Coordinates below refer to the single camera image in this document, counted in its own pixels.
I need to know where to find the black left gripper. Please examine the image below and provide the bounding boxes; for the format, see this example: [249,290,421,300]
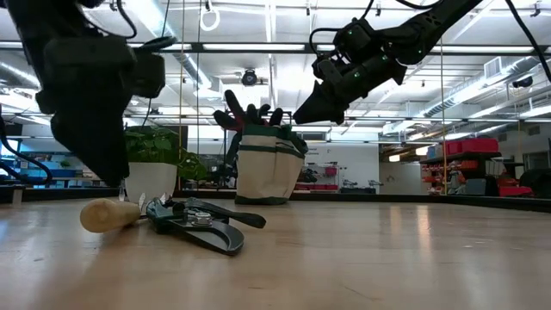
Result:
[36,36,137,187]

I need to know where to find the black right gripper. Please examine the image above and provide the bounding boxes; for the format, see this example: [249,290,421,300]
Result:
[293,52,408,126]

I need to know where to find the small wooden handled garden tool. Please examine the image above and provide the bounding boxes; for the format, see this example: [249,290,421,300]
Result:
[79,197,150,234]

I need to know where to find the beige green canvas gardening bag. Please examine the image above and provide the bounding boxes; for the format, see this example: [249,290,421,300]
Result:
[234,123,310,207]

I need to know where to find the black red gardening glove pair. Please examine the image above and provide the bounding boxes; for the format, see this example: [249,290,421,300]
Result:
[213,89,285,133]

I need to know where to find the teal black pruning shears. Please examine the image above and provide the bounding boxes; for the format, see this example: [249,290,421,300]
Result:
[145,196,268,257]

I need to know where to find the green plant in white pot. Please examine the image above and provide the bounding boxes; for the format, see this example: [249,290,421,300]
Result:
[123,125,208,204]

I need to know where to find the small red bins rack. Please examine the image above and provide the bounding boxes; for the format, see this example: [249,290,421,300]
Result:
[294,165,340,191]

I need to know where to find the blue shelving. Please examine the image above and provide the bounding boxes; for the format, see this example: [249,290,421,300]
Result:
[12,150,55,189]

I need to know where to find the bright monitor screen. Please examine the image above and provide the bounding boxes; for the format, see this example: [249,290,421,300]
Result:
[0,137,21,157]

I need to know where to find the background robot arms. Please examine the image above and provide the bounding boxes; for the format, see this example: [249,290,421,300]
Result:
[339,178,384,194]

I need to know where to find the black shelf rack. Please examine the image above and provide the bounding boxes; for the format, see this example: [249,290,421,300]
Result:
[419,137,503,197]

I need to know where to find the red storage bins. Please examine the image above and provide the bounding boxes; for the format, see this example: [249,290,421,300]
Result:
[445,137,500,156]

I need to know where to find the white air vent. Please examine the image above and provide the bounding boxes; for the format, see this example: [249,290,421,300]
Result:
[484,56,504,79]

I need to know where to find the red floor bin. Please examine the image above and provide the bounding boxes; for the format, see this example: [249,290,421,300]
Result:
[498,184,535,198]

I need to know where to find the black chair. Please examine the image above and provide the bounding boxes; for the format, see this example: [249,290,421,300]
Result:
[529,167,551,199]

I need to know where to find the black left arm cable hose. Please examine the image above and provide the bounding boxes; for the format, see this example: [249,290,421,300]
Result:
[0,115,54,187]

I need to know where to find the round black ceiling camera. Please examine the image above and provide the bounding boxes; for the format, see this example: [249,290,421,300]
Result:
[240,68,258,87]

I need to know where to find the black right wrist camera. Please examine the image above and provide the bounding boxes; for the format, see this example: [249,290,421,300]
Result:
[333,16,376,57]

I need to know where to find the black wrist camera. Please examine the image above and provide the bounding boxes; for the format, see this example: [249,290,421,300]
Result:
[333,16,376,57]
[131,51,167,99]

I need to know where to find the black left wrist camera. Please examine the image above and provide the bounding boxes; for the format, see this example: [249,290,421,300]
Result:
[131,51,167,99]

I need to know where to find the thin black cord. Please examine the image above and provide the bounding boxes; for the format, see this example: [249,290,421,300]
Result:
[195,0,202,154]

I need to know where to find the white hanging ring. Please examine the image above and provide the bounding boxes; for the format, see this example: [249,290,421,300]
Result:
[199,7,221,33]

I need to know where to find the black hanging cable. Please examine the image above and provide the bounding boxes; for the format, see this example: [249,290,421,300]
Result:
[143,0,172,129]

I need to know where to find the silver air duct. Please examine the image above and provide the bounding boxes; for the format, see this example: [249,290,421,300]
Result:
[424,55,551,118]

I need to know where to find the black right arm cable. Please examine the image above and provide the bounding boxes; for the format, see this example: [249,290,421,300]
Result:
[504,0,551,84]

